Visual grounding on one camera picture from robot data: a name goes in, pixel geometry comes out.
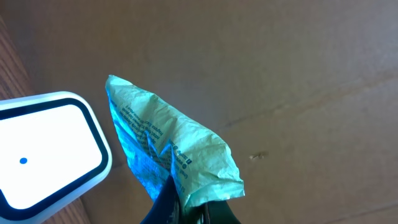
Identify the light blue wipes pack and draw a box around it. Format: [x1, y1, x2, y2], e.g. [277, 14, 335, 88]
[105, 75, 245, 210]

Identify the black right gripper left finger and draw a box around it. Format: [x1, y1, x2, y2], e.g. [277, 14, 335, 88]
[141, 176, 180, 224]

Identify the white barcode scanner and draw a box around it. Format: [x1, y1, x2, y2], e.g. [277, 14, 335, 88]
[1, 91, 113, 223]

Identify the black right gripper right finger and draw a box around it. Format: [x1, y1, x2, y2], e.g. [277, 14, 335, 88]
[203, 201, 241, 224]

